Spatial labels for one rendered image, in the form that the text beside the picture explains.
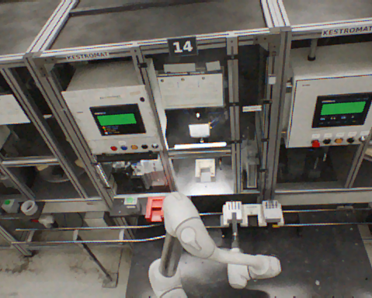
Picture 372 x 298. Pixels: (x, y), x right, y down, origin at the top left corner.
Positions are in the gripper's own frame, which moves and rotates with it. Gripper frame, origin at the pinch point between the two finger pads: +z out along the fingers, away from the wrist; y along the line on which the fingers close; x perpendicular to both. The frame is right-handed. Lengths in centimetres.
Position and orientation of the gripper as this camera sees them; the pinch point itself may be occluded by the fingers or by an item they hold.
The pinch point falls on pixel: (234, 219)
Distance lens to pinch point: 210.8
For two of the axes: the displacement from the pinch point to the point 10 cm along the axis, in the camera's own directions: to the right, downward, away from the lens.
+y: -1.4, -6.5, -7.5
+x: -9.9, 0.5, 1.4
